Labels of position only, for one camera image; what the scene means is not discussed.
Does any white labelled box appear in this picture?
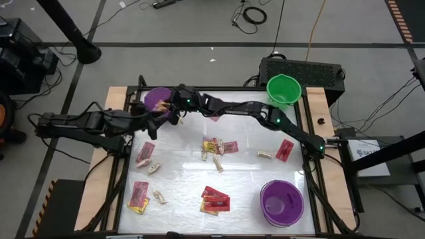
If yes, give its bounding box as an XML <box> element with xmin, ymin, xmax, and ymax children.
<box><xmin>347</xmin><ymin>138</ymin><xmax>391</xmax><ymax>178</ymax></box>

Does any green halloween bucket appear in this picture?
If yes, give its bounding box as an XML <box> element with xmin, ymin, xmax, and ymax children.
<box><xmin>266</xmin><ymin>73</ymin><xmax>303</xmax><ymax>112</ymax></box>

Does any black perforated computer case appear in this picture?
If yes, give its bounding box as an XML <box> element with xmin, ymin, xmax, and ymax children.
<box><xmin>258</xmin><ymin>56</ymin><xmax>346</xmax><ymax>107</ymax></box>

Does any yellow floor cable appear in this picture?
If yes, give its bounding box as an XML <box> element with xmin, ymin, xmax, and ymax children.
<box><xmin>304</xmin><ymin>0</ymin><xmax>328</xmax><ymax>62</ymax></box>

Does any large purple halloween bucket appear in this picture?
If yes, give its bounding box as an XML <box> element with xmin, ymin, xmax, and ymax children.
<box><xmin>259</xmin><ymin>179</ymin><xmax>305</xmax><ymax>228</ymax></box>

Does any black pole stand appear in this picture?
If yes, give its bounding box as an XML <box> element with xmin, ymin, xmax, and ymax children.
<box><xmin>35</xmin><ymin>0</ymin><xmax>102</xmax><ymax>65</ymax></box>

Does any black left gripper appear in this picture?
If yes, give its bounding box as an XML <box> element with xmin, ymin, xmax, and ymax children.
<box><xmin>106</xmin><ymin>103</ymin><xmax>173</xmax><ymax>141</ymax></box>

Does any black metal beam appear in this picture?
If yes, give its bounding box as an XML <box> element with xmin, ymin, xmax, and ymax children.
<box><xmin>345</xmin><ymin>129</ymin><xmax>425</xmax><ymax>173</ymax></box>

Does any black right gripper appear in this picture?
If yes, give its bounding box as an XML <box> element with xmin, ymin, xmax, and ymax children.
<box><xmin>168</xmin><ymin>84</ymin><xmax>204</xmax><ymax>126</ymax></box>

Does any small purple halloween bucket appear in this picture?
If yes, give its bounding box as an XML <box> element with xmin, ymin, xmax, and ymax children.
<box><xmin>143</xmin><ymin>86</ymin><xmax>174</xmax><ymax>120</ymax></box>

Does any wooden table side board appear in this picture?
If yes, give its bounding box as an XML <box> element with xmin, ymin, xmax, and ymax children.
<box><xmin>73</xmin><ymin>86</ymin><xmax>133</xmax><ymax>232</ymax></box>
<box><xmin>303</xmin><ymin>86</ymin><xmax>358</xmax><ymax>233</ymax></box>

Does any black power strip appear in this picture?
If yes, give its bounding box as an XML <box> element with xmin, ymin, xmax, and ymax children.
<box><xmin>151</xmin><ymin>0</ymin><xmax>177</xmax><ymax>10</ymax></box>

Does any black equipment cart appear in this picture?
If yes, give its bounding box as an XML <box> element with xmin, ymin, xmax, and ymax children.
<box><xmin>0</xmin><ymin>17</ymin><xmax>60</xmax><ymax>96</ymax></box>

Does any black aluminium table frame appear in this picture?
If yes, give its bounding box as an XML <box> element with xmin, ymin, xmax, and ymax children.
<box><xmin>79</xmin><ymin>74</ymin><xmax>361</xmax><ymax>237</ymax></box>

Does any long black floor cable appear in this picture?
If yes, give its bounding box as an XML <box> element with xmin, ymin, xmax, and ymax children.
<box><xmin>267</xmin><ymin>0</ymin><xmax>286</xmax><ymax>59</ymax></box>

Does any black orange wheeled device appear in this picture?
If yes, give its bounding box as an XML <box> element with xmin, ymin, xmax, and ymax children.
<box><xmin>0</xmin><ymin>91</ymin><xmax>28</xmax><ymax>147</ymax></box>

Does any black looped cable bundle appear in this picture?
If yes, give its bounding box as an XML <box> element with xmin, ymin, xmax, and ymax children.
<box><xmin>243</xmin><ymin>74</ymin><xmax>260</xmax><ymax>88</ymax></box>

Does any coiled black cable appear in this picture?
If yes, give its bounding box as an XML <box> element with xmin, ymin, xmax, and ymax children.
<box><xmin>231</xmin><ymin>0</ymin><xmax>268</xmax><ymax>35</ymax></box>

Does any black orange striped mat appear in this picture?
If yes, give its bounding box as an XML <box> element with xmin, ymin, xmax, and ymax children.
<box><xmin>384</xmin><ymin>0</ymin><xmax>425</xmax><ymax>44</ymax></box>
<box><xmin>31</xmin><ymin>179</ymin><xmax>86</xmax><ymax>238</ymax></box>

